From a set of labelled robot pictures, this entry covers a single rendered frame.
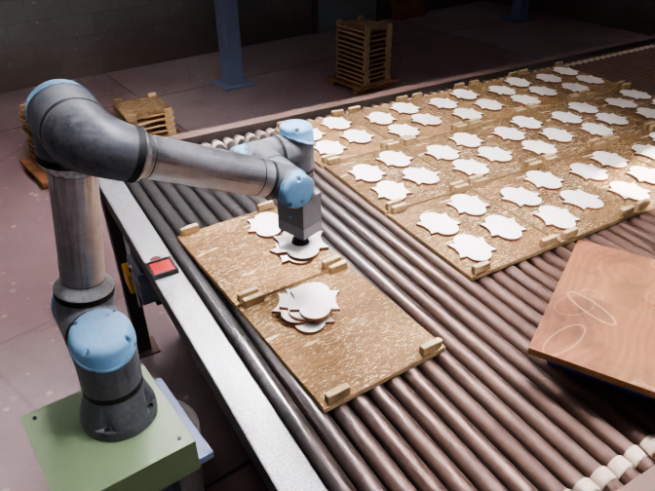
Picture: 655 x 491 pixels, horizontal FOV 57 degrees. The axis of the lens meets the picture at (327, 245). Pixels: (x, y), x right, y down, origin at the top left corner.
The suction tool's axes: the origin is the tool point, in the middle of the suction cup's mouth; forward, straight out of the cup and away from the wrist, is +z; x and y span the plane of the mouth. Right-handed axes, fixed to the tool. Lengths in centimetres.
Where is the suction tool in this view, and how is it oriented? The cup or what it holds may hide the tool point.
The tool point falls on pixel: (300, 245)
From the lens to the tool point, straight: 148.4
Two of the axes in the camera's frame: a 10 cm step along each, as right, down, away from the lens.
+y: -7.6, -3.6, 5.5
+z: 0.0, 8.3, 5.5
